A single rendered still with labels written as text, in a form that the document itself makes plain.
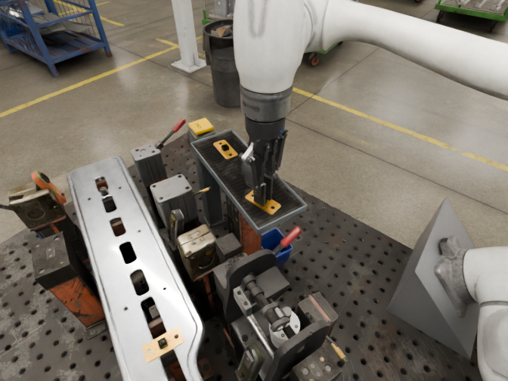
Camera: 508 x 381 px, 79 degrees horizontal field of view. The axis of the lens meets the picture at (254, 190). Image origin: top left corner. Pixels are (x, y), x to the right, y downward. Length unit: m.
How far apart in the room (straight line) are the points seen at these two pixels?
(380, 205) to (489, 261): 1.48
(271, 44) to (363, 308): 0.91
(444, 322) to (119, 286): 0.90
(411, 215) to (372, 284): 1.34
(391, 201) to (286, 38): 2.14
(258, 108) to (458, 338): 0.90
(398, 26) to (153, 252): 0.73
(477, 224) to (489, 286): 1.65
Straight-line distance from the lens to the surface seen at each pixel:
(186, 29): 4.12
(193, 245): 0.77
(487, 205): 2.86
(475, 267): 1.07
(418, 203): 2.60
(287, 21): 0.48
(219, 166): 0.83
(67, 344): 1.20
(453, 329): 1.13
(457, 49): 0.53
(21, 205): 1.11
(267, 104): 0.52
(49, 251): 0.96
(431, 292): 1.04
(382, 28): 0.60
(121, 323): 0.81
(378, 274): 1.24
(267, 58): 0.48
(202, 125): 1.00
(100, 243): 0.96
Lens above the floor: 1.71
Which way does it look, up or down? 45 degrees down
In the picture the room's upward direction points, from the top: straight up
